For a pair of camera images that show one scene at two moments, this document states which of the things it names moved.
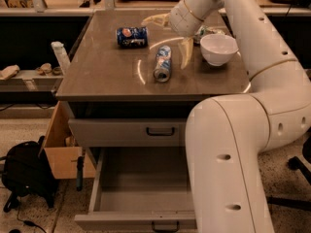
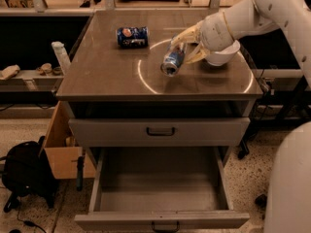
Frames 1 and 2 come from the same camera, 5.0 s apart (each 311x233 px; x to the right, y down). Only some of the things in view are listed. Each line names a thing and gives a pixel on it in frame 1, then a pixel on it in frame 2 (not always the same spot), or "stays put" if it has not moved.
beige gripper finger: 186,47 -> 197,53
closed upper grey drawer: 129,132 stays put
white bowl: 217,48 stays put
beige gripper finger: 163,19 -> 190,35
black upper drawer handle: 160,134 stays put
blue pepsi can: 132,37 stays put
